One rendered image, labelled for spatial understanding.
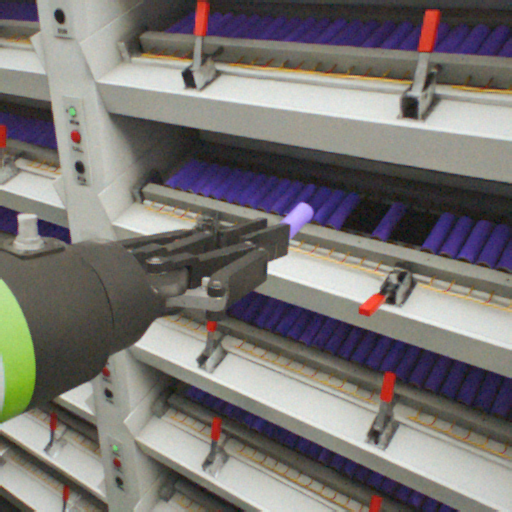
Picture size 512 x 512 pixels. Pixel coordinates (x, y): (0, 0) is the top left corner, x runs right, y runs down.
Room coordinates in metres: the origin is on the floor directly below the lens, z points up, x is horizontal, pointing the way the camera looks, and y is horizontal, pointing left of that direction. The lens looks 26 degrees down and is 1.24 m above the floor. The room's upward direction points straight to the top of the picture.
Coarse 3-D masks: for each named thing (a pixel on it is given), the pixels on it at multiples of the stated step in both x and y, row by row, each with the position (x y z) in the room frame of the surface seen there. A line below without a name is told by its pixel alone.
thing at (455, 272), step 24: (144, 192) 0.84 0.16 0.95; (168, 192) 0.82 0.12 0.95; (240, 216) 0.74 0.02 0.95; (264, 216) 0.73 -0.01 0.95; (312, 240) 0.68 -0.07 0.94; (336, 240) 0.66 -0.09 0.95; (360, 240) 0.65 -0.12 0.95; (360, 264) 0.63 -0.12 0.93; (384, 264) 0.63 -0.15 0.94; (432, 264) 0.59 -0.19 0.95; (456, 264) 0.59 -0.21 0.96; (432, 288) 0.58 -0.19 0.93; (480, 288) 0.56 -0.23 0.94; (504, 288) 0.55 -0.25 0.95
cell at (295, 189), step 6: (294, 186) 0.78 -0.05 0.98; (300, 186) 0.78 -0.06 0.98; (288, 192) 0.77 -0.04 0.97; (294, 192) 0.77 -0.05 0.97; (300, 192) 0.78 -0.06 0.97; (282, 198) 0.76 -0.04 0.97; (288, 198) 0.76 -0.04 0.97; (294, 198) 0.77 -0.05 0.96; (276, 204) 0.75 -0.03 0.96; (282, 204) 0.75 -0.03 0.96; (288, 204) 0.76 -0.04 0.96; (270, 210) 0.75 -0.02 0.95; (276, 210) 0.74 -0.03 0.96; (282, 210) 0.75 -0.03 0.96
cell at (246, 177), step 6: (246, 174) 0.83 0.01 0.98; (252, 174) 0.83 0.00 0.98; (240, 180) 0.82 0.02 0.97; (246, 180) 0.82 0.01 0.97; (234, 186) 0.81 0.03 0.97; (240, 186) 0.81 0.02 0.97; (228, 192) 0.80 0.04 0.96; (234, 192) 0.80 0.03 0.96; (222, 198) 0.79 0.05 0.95; (228, 198) 0.79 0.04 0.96; (234, 198) 0.80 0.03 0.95
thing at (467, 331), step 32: (160, 160) 0.90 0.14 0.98; (320, 160) 0.82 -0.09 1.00; (352, 160) 0.78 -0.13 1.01; (128, 192) 0.85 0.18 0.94; (128, 224) 0.81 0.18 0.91; (160, 224) 0.79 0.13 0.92; (192, 224) 0.78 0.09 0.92; (288, 256) 0.68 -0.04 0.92; (256, 288) 0.69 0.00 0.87; (288, 288) 0.65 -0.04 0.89; (320, 288) 0.62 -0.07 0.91; (352, 288) 0.61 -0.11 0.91; (416, 288) 0.59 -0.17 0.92; (352, 320) 0.61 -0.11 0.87; (384, 320) 0.58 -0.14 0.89; (416, 320) 0.55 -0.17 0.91; (448, 320) 0.54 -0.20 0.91; (480, 320) 0.54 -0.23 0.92; (448, 352) 0.54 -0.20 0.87; (480, 352) 0.52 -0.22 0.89
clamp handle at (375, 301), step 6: (390, 276) 0.58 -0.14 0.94; (396, 276) 0.58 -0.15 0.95; (390, 282) 0.58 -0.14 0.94; (396, 282) 0.58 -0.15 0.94; (384, 288) 0.57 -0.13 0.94; (390, 288) 0.57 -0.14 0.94; (396, 288) 0.58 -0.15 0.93; (372, 294) 0.55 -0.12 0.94; (378, 294) 0.55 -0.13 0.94; (384, 294) 0.56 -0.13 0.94; (366, 300) 0.54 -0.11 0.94; (372, 300) 0.54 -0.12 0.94; (378, 300) 0.54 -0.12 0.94; (360, 306) 0.53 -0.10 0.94; (366, 306) 0.53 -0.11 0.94; (372, 306) 0.53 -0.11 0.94; (378, 306) 0.54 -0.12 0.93; (360, 312) 0.53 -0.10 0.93; (366, 312) 0.52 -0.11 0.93; (372, 312) 0.53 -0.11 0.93
